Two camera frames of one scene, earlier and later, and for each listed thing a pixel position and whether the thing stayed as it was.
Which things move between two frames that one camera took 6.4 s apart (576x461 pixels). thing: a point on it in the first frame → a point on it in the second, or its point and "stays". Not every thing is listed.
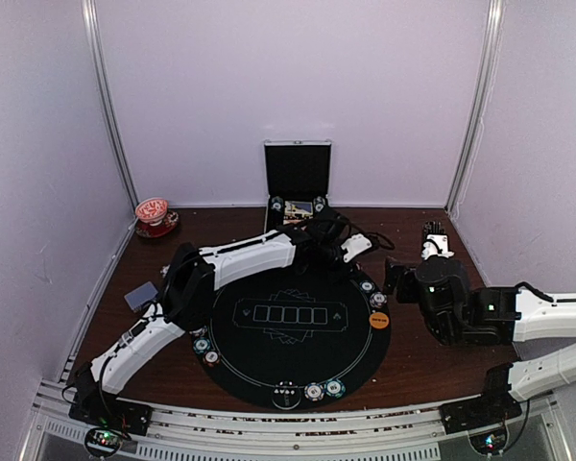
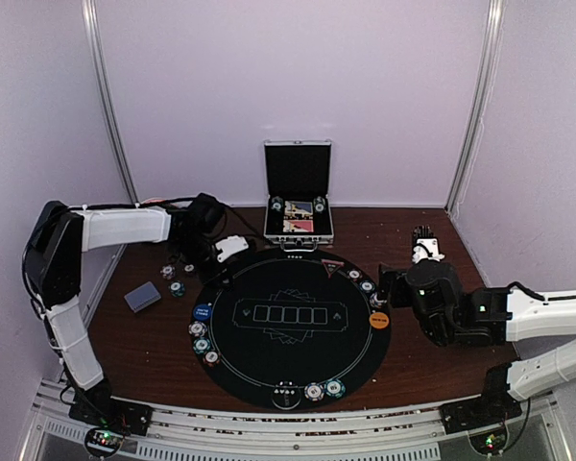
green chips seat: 202,345 stays
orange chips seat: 211,358 stays
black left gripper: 337,277 → 212,278
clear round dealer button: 286,397 stays
